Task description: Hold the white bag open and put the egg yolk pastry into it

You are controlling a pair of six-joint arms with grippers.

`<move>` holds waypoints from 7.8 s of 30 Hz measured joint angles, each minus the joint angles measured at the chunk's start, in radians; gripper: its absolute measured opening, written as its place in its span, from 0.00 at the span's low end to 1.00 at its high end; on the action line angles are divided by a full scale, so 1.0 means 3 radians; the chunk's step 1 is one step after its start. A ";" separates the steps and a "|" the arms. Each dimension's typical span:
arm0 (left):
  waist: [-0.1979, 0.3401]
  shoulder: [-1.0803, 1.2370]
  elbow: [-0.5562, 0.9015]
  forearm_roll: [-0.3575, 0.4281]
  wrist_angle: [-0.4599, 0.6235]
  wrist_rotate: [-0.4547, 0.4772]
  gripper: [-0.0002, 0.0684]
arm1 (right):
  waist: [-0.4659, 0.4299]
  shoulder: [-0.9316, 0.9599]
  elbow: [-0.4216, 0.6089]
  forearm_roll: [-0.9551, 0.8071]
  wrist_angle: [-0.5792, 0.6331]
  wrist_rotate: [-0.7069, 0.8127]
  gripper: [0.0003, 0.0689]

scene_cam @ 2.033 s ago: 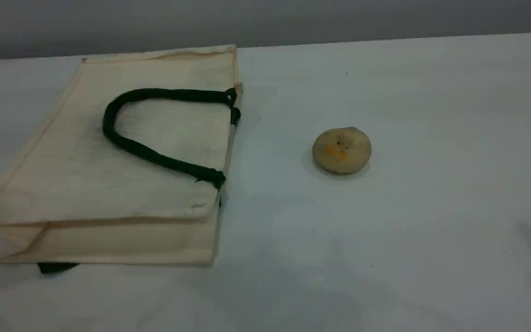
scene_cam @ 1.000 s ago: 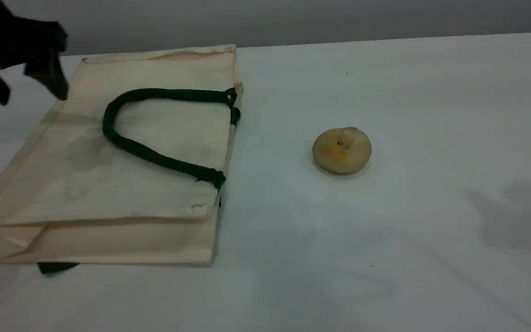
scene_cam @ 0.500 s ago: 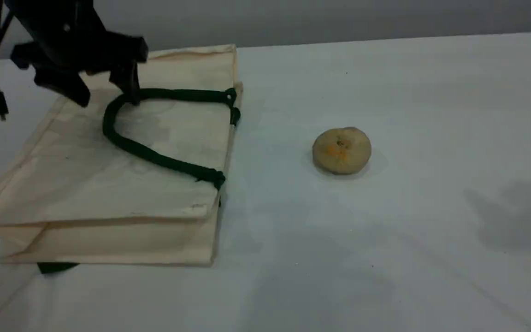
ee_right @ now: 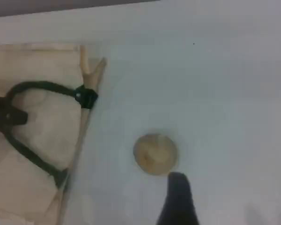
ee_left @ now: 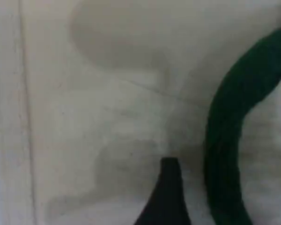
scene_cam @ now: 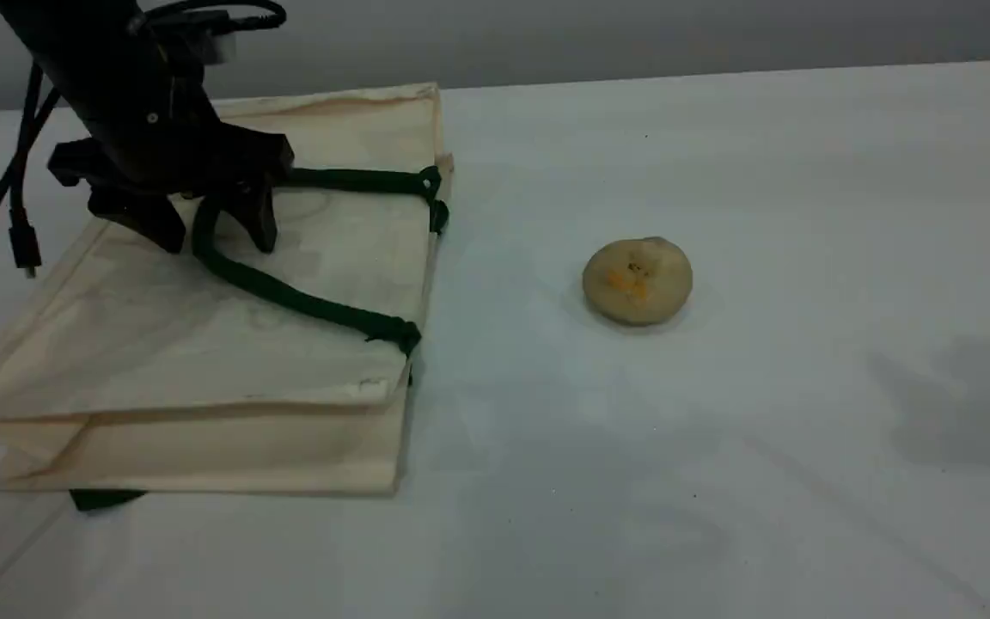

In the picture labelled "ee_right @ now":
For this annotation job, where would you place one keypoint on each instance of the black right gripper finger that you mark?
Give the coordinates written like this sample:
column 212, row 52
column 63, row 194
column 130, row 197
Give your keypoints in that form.
column 178, row 201

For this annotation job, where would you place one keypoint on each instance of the white canvas handbag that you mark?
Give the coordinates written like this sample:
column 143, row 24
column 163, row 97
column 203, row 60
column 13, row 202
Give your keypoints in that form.
column 49, row 131

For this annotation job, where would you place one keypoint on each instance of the round egg yolk pastry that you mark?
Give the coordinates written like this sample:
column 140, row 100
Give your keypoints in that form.
column 155, row 153

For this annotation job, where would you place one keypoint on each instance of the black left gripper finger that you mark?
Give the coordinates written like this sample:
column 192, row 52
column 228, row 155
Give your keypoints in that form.
column 9, row 117
column 3, row 102

